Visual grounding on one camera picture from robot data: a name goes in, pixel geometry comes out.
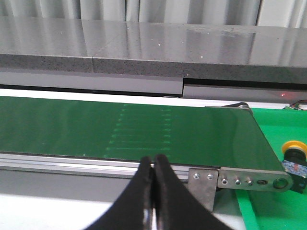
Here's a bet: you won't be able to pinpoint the white pleated curtain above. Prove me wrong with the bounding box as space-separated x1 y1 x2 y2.
0 0 307 28

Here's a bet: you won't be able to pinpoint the grey stone countertop slab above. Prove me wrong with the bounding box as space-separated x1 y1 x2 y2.
0 16 307 100

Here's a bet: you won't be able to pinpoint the yellow mushroom push button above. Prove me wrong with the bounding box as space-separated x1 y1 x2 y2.
282 140 307 194

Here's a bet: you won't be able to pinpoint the aluminium conveyor frame rail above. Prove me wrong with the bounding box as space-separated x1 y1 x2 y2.
0 150 293 202

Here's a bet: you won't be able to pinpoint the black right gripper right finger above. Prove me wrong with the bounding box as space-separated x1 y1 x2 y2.
154 154 230 230

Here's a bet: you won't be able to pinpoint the green conveyor belt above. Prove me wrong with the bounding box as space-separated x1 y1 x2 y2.
0 96 273 170

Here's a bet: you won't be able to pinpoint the small electronics controller board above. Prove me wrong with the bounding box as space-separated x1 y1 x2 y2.
283 104 301 110

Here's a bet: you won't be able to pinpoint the green plastic tray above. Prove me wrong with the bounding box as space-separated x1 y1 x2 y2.
236 108 307 230

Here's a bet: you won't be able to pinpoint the red and black wires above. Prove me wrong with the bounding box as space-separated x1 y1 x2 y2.
289 99 307 107

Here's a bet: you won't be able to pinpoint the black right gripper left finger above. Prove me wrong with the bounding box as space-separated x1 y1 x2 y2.
87 157 153 230

